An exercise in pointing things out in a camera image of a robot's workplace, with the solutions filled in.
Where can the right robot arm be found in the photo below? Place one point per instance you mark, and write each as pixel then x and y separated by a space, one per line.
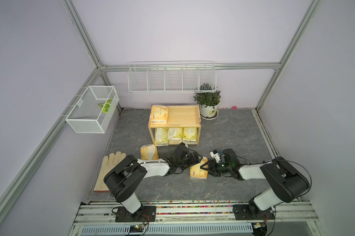
pixel 286 183

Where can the beige work glove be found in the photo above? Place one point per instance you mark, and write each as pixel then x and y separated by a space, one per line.
pixel 108 163

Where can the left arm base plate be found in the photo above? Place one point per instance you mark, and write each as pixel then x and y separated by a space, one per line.
pixel 144 214

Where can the green circuit board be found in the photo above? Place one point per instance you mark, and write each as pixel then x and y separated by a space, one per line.
pixel 136 229

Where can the green tissue pack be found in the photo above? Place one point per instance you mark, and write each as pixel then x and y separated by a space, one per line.
pixel 190 135
pixel 161 137
pixel 175 135

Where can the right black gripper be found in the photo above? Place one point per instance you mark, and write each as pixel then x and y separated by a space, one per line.
pixel 213 173

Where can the green leaf toy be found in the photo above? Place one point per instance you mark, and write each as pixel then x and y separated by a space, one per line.
pixel 106 106

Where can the potted green plant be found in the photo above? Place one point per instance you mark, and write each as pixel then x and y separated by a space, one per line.
pixel 208 100

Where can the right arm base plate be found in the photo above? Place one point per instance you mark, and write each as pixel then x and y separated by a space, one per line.
pixel 251 212

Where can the white wire cube basket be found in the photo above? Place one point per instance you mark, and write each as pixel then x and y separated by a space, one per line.
pixel 86 116

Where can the orange tissue pack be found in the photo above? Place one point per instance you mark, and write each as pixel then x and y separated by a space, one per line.
pixel 197 173
pixel 149 152
pixel 159 114

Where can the wooden two-tier shelf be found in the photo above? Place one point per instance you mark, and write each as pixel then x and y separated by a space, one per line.
pixel 180 116

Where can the long white wire basket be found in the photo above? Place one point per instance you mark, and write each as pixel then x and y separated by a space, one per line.
pixel 172 77

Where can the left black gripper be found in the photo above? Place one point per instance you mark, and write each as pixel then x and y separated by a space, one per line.
pixel 192 162

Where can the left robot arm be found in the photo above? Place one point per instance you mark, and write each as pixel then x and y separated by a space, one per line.
pixel 124 179

